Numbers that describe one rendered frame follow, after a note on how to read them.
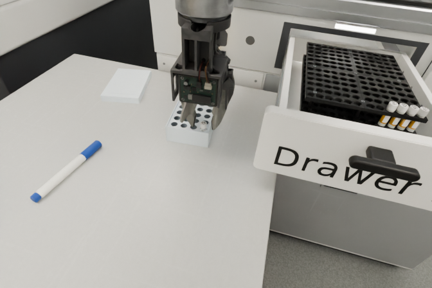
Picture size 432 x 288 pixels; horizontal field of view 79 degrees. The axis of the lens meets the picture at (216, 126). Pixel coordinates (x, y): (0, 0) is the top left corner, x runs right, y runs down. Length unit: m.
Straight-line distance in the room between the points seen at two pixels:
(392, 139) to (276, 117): 0.14
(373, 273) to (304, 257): 0.28
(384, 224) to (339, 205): 0.17
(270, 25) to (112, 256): 0.54
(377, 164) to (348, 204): 0.69
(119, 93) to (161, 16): 0.22
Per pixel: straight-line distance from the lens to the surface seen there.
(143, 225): 0.43
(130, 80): 0.69
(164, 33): 0.73
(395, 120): 0.49
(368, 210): 1.06
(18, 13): 0.88
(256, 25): 0.65
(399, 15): 0.66
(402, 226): 1.14
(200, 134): 0.50
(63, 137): 0.59
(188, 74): 0.36
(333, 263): 1.34
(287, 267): 1.26
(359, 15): 0.65
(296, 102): 0.54
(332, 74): 0.52
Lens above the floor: 1.13
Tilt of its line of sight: 41 degrees down
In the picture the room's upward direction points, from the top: 4 degrees clockwise
